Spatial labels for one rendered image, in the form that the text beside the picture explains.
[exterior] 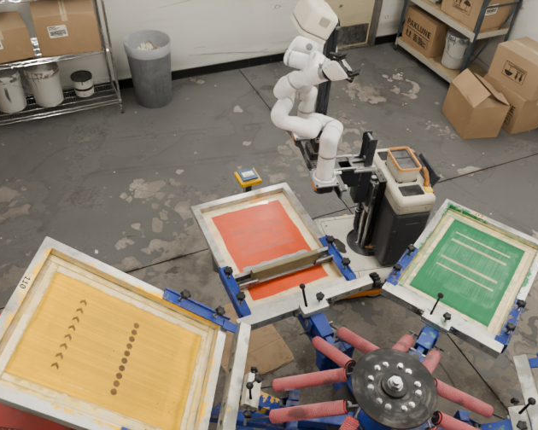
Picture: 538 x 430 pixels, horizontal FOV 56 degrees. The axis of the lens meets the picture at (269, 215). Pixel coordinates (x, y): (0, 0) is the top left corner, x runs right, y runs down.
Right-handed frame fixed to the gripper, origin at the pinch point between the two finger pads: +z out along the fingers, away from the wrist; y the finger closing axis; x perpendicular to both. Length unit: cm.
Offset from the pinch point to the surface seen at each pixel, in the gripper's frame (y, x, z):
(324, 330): 68, 93, -9
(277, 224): 53, 48, -68
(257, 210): 44, 45, -81
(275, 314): 52, 98, -26
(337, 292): 70, 73, -18
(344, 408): 58, 121, 30
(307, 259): 60, 64, -37
